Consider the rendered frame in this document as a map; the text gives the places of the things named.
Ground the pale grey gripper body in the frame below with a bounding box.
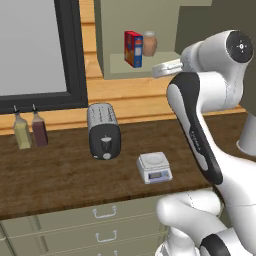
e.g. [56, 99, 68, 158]
[152, 58, 184, 79]

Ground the red and blue food box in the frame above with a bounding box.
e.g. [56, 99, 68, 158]
[124, 30, 144, 69]

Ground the olive cabinet door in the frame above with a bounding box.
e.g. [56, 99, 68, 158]
[174, 0, 256, 118]

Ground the white digital scale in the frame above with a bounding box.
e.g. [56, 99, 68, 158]
[135, 151, 174, 185]

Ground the brown jar with pale lid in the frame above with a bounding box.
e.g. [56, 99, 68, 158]
[142, 30, 159, 58]

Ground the silver and black toaster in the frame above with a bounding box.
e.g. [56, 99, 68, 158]
[86, 102, 123, 161]

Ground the black framed window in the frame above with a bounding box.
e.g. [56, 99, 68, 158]
[0, 0, 89, 115]

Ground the white tapered appliance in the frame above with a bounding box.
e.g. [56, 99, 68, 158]
[236, 114, 256, 158]

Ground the dark red sauce bottle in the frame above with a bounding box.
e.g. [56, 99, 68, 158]
[31, 103, 50, 148]

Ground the yellow oil bottle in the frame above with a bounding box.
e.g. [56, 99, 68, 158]
[12, 105, 33, 150]

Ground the olive drawer front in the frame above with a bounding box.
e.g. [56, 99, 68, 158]
[7, 221, 168, 256]
[35, 194, 168, 233]
[43, 240, 168, 256]

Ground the olive base cupboard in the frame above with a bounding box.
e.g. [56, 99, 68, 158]
[0, 215, 44, 256]

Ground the olive open wall cabinet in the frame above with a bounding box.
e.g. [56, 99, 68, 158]
[93, 0, 213, 81]

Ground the white drawer handle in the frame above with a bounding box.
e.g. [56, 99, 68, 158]
[92, 205, 118, 220]
[94, 229, 119, 244]

